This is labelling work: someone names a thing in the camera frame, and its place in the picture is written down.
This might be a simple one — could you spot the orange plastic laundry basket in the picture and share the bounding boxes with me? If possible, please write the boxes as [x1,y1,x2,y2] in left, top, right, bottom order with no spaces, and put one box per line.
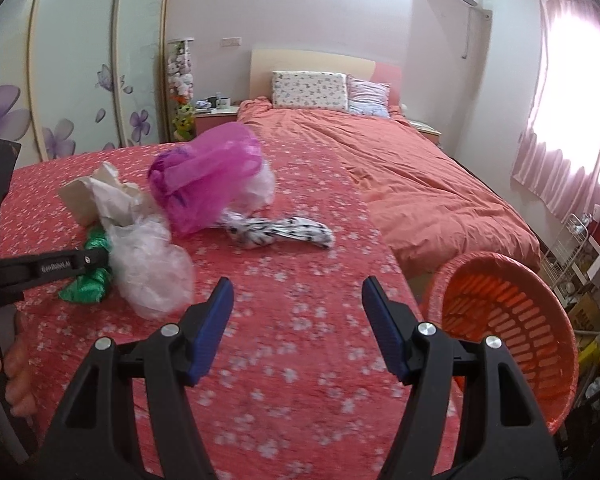
[425,252,579,436]

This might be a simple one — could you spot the air conditioner pipe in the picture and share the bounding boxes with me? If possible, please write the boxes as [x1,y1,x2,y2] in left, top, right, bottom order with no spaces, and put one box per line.
[462,5,491,61]

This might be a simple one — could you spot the white bubble wrap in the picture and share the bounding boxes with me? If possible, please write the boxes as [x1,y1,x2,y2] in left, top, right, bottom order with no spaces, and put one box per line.
[225,160,277,211]

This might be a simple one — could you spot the clear tube of plush toys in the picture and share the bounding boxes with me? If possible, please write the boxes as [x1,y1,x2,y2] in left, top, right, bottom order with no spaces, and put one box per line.
[166,38,196,142]

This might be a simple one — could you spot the white floral pillow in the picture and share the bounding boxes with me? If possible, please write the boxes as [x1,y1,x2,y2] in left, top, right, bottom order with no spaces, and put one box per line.
[271,71,349,111]

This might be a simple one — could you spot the white paper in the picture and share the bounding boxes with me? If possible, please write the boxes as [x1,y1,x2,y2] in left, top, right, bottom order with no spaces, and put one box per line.
[87,161,158,228]

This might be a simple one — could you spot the clear plastic bag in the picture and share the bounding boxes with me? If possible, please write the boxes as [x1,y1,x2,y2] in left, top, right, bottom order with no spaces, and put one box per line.
[105,215,197,320]

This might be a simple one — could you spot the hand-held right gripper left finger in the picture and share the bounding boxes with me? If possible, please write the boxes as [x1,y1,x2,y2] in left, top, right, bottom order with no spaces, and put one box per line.
[39,276,235,480]

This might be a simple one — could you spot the cream and pink headboard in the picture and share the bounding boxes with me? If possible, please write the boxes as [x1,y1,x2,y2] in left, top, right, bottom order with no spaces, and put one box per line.
[250,49,403,108]

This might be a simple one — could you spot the red floral tablecloth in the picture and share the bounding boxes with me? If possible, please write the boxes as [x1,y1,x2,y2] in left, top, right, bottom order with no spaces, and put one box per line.
[0,132,461,480]

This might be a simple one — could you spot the pink curtain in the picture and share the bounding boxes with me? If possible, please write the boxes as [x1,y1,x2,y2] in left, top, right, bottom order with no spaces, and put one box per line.
[510,0,600,221]

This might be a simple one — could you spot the white wire rack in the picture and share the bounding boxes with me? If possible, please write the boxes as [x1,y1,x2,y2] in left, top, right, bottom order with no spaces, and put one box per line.
[540,212,588,306]

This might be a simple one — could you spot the black and white spotted bag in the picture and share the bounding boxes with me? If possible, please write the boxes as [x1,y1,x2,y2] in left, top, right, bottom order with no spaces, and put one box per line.
[219,212,337,252]

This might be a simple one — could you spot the yellow green plush toy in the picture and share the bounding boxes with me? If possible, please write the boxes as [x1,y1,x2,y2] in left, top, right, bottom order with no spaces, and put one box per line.
[174,102,196,141]

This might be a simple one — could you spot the flower print sliding wardrobe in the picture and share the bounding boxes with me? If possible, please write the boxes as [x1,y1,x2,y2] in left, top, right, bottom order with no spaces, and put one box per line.
[0,0,173,171]

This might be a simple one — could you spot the beige cardboard box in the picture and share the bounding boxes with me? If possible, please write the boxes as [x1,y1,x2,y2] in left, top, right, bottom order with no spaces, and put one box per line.
[57,177,102,226]

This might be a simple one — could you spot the orange bed duvet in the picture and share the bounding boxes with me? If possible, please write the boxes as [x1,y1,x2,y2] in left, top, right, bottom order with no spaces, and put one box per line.
[236,96,542,276]

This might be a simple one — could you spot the dark green plastic bag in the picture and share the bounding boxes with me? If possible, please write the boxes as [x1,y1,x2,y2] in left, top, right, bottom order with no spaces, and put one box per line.
[57,226,115,306]

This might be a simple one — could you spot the brown cardboard box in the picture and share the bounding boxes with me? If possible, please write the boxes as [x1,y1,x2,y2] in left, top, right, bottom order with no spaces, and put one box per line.
[577,290,600,361]

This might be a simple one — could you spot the person's left hand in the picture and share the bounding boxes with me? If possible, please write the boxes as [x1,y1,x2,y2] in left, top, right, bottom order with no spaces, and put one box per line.
[0,310,37,417]

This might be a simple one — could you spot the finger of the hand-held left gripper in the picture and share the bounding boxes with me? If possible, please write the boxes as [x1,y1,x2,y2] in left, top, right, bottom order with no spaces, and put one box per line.
[10,247,110,291]

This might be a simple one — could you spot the purple plastic bag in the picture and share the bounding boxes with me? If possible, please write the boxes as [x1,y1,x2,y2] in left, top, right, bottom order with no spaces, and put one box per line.
[147,122,264,238]

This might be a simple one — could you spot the pink striped pillow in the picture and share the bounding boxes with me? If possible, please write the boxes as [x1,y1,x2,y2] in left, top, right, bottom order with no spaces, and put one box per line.
[346,75,392,118]

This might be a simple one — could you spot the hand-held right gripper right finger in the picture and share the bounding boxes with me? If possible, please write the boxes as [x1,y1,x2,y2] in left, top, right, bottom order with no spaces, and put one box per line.
[361,276,563,480]

